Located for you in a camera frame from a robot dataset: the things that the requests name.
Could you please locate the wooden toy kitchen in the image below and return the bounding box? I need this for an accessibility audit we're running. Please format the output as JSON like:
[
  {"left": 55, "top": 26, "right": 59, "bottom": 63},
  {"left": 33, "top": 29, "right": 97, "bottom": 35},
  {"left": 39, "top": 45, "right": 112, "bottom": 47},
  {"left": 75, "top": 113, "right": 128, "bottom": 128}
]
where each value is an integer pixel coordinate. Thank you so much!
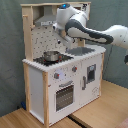
[{"left": 22, "top": 3, "right": 105, "bottom": 127}]

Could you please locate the grey cupboard door handle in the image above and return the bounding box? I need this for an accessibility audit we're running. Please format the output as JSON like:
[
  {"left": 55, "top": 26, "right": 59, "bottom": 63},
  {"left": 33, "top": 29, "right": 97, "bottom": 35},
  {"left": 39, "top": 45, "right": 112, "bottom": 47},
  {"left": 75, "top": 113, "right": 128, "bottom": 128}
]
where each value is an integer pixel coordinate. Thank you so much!
[{"left": 82, "top": 76, "right": 86, "bottom": 90}]

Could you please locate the toy microwave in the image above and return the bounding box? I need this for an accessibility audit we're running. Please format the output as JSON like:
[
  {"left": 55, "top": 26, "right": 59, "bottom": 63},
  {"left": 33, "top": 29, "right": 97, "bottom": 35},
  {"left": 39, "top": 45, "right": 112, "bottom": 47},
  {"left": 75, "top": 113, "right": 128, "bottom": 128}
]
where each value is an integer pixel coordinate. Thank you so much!
[{"left": 72, "top": 3, "right": 90, "bottom": 16}]

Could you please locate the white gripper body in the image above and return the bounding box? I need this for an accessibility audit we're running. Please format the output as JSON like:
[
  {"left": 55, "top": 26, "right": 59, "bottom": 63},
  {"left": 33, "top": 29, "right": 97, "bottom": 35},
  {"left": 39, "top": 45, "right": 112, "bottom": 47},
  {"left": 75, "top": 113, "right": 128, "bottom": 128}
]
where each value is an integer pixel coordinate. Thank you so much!
[{"left": 57, "top": 30, "right": 78, "bottom": 49}]

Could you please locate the silver toy pot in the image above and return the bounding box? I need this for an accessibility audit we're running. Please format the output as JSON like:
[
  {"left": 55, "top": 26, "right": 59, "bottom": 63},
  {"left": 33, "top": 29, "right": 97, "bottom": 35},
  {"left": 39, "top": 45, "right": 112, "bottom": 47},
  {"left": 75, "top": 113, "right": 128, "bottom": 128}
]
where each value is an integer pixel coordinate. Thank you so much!
[{"left": 44, "top": 51, "right": 60, "bottom": 61}]

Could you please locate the grey toy sink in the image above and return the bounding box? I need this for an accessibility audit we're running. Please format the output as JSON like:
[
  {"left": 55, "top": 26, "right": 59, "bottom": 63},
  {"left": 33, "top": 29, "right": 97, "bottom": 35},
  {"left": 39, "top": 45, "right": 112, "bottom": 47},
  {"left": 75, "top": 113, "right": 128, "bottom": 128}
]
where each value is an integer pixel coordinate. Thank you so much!
[{"left": 67, "top": 47, "right": 94, "bottom": 56}]

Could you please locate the red oven knob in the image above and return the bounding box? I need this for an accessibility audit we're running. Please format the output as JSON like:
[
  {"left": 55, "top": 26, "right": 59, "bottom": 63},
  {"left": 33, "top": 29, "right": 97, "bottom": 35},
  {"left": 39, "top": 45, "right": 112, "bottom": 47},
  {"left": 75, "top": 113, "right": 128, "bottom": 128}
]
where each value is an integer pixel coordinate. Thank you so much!
[
  {"left": 54, "top": 73, "right": 60, "bottom": 79},
  {"left": 71, "top": 66, "right": 78, "bottom": 73}
]

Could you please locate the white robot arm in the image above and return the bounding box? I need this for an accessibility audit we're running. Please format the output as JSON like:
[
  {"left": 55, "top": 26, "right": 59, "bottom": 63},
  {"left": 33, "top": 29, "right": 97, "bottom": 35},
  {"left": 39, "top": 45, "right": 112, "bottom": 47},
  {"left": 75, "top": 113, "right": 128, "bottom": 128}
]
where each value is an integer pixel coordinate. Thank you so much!
[{"left": 53, "top": 3, "right": 128, "bottom": 65}]

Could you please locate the red right oven knob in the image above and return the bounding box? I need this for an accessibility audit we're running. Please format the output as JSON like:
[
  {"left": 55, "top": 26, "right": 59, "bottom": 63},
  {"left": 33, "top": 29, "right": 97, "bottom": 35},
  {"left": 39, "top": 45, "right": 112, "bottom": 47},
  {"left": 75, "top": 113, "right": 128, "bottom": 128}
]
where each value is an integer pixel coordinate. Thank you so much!
[{"left": 71, "top": 66, "right": 78, "bottom": 73}]

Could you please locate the toy oven door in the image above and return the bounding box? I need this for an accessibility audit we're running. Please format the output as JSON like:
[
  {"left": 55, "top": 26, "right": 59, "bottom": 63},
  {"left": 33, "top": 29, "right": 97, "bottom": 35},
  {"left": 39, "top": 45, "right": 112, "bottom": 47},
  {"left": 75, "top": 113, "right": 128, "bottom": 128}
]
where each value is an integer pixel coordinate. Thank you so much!
[{"left": 56, "top": 81, "right": 74, "bottom": 111}]

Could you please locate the grey toy ice dispenser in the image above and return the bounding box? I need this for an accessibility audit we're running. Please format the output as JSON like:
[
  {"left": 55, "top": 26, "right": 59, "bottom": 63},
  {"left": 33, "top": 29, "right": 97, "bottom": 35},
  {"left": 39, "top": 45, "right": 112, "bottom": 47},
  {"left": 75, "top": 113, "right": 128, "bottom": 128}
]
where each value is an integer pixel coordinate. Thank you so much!
[{"left": 87, "top": 65, "right": 96, "bottom": 83}]

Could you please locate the red left oven knob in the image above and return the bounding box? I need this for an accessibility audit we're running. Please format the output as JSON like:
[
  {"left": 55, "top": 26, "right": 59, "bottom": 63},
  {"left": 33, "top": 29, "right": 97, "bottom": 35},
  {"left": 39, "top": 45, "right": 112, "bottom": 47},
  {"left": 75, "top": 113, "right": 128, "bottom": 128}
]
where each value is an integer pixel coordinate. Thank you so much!
[{"left": 54, "top": 73, "right": 60, "bottom": 79}]

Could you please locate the black toy stovetop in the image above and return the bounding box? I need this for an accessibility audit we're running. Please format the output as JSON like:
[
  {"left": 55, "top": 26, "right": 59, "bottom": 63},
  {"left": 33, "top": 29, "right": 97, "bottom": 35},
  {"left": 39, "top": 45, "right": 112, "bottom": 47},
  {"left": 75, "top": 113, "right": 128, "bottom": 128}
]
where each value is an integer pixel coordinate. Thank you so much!
[{"left": 34, "top": 54, "right": 71, "bottom": 66}]

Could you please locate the grey range hood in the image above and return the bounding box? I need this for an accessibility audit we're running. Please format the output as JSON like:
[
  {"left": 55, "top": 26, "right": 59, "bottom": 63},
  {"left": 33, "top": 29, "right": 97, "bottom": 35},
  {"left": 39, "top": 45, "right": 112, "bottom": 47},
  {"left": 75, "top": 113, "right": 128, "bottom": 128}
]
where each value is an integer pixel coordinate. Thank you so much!
[{"left": 34, "top": 6, "right": 56, "bottom": 27}]

